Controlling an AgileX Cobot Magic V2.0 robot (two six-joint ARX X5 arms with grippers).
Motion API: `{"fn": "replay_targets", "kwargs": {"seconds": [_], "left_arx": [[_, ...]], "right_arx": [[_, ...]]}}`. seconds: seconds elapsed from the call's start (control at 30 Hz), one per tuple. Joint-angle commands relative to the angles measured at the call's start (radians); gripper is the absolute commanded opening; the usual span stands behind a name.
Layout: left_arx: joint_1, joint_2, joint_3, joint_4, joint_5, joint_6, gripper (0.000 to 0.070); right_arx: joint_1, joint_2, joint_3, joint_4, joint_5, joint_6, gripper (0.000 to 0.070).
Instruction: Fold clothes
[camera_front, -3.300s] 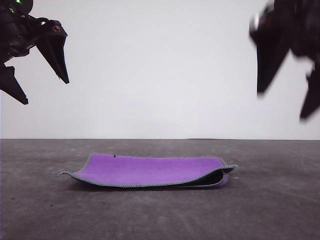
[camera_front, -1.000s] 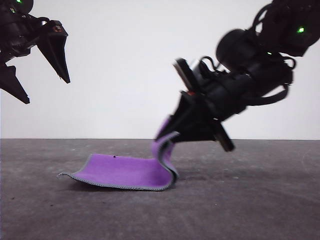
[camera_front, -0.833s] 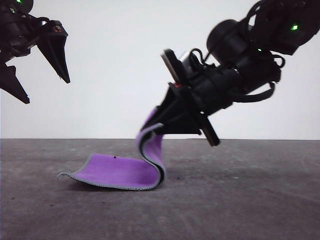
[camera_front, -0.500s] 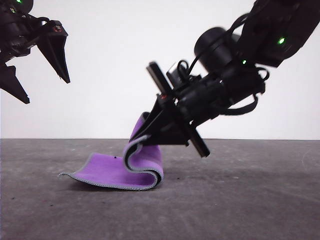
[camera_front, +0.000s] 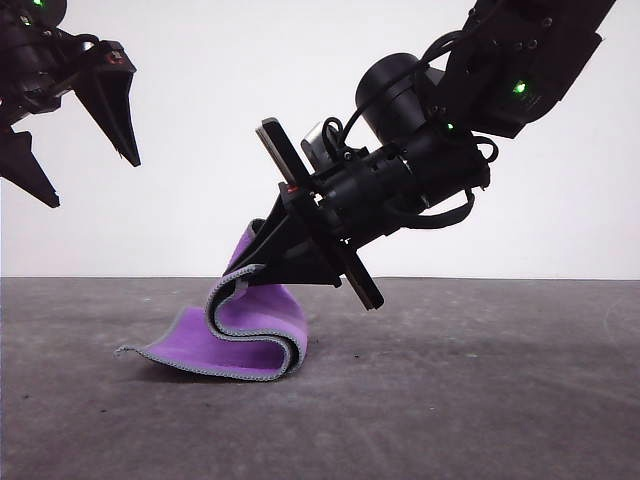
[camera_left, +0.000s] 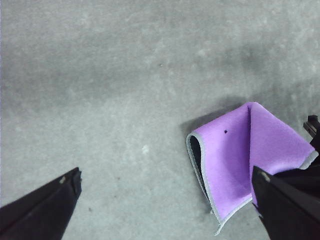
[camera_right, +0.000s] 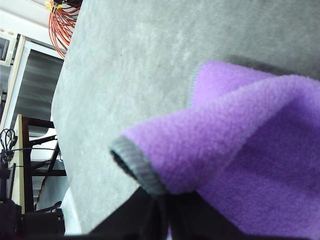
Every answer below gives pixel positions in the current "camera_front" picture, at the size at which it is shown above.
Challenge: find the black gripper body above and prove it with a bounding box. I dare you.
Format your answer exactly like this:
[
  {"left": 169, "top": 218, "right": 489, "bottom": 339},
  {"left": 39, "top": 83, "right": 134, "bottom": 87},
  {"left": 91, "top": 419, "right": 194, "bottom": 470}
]
[
  {"left": 254, "top": 117, "right": 492, "bottom": 312},
  {"left": 0, "top": 14, "right": 138, "bottom": 132}
]

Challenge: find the grey table cloth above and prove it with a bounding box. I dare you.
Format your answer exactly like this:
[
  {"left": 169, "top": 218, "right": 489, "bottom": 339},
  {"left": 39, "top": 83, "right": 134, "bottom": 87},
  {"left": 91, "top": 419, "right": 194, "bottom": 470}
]
[{"left": 0, "top": 276, "right": 640, "bottom": 480}]

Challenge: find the purple towel with grey hem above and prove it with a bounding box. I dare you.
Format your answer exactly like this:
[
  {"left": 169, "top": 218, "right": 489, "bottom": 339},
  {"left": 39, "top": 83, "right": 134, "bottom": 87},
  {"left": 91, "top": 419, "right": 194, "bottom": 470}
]
[{"left": 113, "top": 218, "right": 309, "bottom": 384}]

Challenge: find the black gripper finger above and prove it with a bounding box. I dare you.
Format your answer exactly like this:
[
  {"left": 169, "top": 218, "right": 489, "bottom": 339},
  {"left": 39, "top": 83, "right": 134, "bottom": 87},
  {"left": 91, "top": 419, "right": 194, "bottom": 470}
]
[
  {"left": 0, "top": 129, "right": 61, "bottom": 210},
  {"left": 246, "top": 236, "right": 347, "bottom": 290},
  {"left": 73, "top": 71, "right": 143, "bottom": 169},
  {"left": 248, "top": 192, "right": 315, "bottom": 270}
]

